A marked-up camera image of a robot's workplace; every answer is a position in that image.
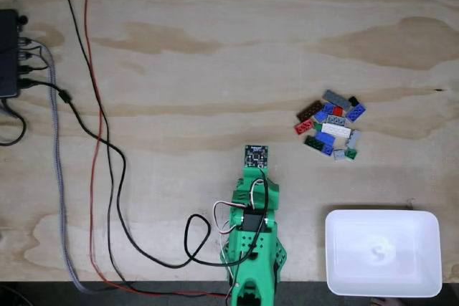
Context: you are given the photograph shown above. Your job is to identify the red long lego brick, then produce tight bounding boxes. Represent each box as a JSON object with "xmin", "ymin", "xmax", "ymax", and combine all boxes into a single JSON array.
[{"xmin": 294, "ymin": 120, "xmax": 316, "ymax": 135}]

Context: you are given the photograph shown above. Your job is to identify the dark green lego brick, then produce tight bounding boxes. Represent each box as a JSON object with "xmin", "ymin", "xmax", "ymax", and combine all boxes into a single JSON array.
[{"xmin": 304, "ymin": 135, "xmax": 326, "ymax": 150}]

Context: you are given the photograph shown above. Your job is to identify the blue two-by-four lego brick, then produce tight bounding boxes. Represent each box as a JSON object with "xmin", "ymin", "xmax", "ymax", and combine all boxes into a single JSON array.
[{"xmin": 314, "ymin": 131, "xmax": 336, "ymax": 146}]

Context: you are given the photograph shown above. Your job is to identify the brown long lego brick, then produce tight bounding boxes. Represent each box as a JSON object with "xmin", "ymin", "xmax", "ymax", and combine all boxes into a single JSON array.
[{"xmin": 296, "ymin": 100, "xmax": 325, "ymax": 123}]

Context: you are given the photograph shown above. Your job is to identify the white long lego brick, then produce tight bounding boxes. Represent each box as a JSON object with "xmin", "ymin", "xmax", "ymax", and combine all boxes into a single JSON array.
[{"xmin": 321, "ymin": 123, "xmax": 351, "ymax": 138}]

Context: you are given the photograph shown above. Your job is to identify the light grey narrow lego brick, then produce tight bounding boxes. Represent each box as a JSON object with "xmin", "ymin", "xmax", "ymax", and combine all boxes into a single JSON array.
[{"xmin": 345, "ymin": 129, "xmax": 362, "ymax": 149}]

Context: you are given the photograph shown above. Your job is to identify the dark grey long lego plate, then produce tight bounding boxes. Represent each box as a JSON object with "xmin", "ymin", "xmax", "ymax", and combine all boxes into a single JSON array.
[{"xmin": 321, "ymin": 90, "xmax": 353, "ymax": 110}]

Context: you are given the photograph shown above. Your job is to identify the blue two-by-three lego brick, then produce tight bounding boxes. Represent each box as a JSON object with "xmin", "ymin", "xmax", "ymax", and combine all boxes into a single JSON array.
[{"xmin": 345, "ymin": 103, "xmax": 367, "ymax": 122}]

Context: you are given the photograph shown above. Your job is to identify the white plastic bin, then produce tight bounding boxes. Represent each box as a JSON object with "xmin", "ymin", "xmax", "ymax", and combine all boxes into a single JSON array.
[{"xmin": 324, "ymin": 209, "xmax": 443, "ymax": 298}]

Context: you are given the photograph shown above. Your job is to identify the dark usb hub box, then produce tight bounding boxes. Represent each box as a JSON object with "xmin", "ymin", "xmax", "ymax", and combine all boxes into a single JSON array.
[{"xmin": 0, "ymin": 8, "xmax": 22, "ymax": 99}]

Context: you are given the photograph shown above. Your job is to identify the white red servo wire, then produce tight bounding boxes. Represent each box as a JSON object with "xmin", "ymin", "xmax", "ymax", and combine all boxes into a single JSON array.
[
  {"xmin": 213, "ymin": 201, "xmax": 252, "ymax": 237},
  {"xmin": 250, "ymin": 178, "xmax": 267, "ymax": 211}
]

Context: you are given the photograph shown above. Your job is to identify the black camera circuit board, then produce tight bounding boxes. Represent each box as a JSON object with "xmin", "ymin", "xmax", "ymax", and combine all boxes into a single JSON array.
[{"xmin": 245, "ymin": 144, "xmax": 270, "ymax": 170}]

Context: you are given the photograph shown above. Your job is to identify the grey braided cable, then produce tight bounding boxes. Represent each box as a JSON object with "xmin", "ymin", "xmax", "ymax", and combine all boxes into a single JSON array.
[{"xmin": 19, "ymin": 37, "xmax": 121, "ymax": 295}]

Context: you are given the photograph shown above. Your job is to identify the thick black ferrite cable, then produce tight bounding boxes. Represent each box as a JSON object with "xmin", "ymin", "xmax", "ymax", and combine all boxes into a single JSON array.
[{"xmin": 18, "ymin": 78, "xmax": 270, "ymax": 269}]

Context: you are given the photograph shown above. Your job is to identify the thin black power cable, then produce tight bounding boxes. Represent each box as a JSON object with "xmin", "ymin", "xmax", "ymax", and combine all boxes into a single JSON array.
[{"xmin": 58, "ymin": 0, "xmax": 230, "ymax": 298}]

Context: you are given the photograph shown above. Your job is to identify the thin red power cable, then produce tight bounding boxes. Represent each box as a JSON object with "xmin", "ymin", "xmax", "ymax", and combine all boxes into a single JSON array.
[{"xmin": 75, "ymin": 0, "xmax": 234, "ymax": 300}]

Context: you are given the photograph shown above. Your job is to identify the black looping cable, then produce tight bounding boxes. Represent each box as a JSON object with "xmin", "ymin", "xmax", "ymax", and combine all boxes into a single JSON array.
[{"xmin": 0, "ymin": 100, "xmax": 28, "ymax": 148}]

